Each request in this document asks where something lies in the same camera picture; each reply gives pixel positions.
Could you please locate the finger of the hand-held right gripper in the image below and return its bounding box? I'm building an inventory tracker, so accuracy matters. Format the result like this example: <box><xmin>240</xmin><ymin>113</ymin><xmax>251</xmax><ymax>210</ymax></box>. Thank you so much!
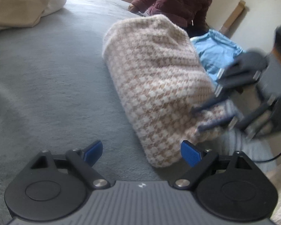
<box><xmin>196</xmin><ymin>100</ymin><xmax>275</xmax><ymax>136</ymax></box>
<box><xmin>192</xmin><ymin>63</ymin><xmax>264</xmax><ymax>113</ymax></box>

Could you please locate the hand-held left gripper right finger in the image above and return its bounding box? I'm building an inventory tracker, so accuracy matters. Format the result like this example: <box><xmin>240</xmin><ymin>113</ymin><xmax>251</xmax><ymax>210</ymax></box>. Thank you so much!
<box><xmin>174</xmin><ymin>140</ymin><xmax>253</xmax><ymax>190</ymax></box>

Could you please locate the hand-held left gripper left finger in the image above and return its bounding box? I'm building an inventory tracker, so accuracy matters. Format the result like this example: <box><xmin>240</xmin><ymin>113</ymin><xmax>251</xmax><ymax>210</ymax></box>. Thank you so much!
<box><xmin>30</xmin><ymin>140</ymin><xmax>109</xmax><ymax>189</ymax></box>

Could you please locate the houndstooth knit garment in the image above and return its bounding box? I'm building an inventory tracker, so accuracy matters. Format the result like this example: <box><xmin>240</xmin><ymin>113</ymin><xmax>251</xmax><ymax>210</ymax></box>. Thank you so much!
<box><xmin>102</xmin><ymin>14</ymin><xmax>227</xmax><ymax>168</ymax></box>

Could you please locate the light blue garment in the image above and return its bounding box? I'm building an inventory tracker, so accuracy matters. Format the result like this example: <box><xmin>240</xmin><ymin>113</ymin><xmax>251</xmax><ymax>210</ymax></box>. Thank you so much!
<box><xmin>191</xmin><ymin>29</ymin><xmax>245</xmax><ymax>81</ymax></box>

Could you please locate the cardboard strip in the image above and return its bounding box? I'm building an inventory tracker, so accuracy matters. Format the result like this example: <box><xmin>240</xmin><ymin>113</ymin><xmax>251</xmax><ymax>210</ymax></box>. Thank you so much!
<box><xmin>219</xmin><ymin>0</ymin><xmax>246</xmax><ymax>35</ymax></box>

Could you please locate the grey bed blanket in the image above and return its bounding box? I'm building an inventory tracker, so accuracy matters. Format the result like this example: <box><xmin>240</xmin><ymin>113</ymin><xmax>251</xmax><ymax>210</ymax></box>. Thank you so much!
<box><xmin>0</xmin><ymin>0</ymin><xmax>278</xmax><ymax>216</ymax></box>

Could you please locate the white garment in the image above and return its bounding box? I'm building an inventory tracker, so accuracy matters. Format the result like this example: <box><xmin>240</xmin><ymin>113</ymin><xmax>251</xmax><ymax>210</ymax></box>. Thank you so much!
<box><xmin>41</xmin><ymin>0</ymin><xmax>68</xmax><ymax>18</ymax></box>

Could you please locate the beige coat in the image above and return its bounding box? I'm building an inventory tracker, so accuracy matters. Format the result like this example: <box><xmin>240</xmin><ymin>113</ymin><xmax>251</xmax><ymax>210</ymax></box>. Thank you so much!
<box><xmin>0</xmin><ymin>0</ymin><xmax>61</xmax><ymax>37</ymax></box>

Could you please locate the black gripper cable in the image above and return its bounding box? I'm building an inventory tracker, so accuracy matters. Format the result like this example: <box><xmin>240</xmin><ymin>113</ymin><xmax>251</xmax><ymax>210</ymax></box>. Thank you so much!
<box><xmin>254</xmin><ymin>137</ymin><xmax>281</xmax><ymax>163</ymax></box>

